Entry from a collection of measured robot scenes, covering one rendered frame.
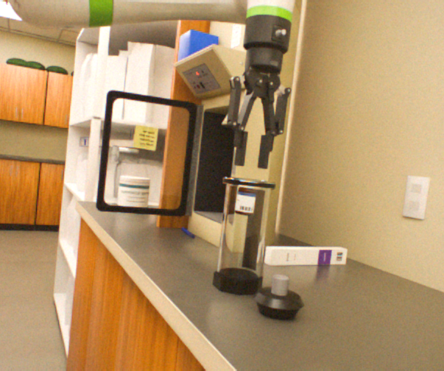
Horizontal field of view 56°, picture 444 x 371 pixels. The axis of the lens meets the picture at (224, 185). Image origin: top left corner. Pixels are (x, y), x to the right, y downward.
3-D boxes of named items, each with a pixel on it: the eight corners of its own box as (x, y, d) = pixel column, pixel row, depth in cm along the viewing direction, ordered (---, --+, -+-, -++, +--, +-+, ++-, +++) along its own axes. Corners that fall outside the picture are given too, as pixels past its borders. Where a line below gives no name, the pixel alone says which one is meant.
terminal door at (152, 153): (185, 217, 147) (197, 103, 145) (95, 210, 137) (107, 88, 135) (185, 216, 148) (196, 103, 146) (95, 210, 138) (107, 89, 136)
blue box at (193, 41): (204, 68, 145) (207, 43, 145) (216, 64, 136) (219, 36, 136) (177, 62, 141) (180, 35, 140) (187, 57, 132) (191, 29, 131)
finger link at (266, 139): (261, 135, 88) (263, 135, 89) (257, 168, 89) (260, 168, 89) (268, 135, 86) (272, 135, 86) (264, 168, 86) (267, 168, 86)
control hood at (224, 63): (201, 99, 147) (204, 70, 147) (246, 88, 118) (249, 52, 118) (170, 93, 142) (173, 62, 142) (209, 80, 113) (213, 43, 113)
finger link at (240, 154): (248, 131, 83) (244, 131, 83) (244, 166, 84) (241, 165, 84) (241, 131, 86) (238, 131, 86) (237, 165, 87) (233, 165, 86)
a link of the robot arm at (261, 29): (273, 34, 91) (235, 23, 87) (305, 20, 81) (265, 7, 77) (269, 62, 92) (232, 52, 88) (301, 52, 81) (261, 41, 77)
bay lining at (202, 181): (253, 213, 157) (264, 120, 156) (294, 227, 134) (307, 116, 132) (193, 210, 146) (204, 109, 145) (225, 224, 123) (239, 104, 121)
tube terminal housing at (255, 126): (247, 232, 161) (271, 29, 157) (297, 252, 132) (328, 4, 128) (187, 230, 150) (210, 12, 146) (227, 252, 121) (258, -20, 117)
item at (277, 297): (283, 302, 81) (288, 269, 80) (314, 321, 72) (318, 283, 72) (241, 305, 77) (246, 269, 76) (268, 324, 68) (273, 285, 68)
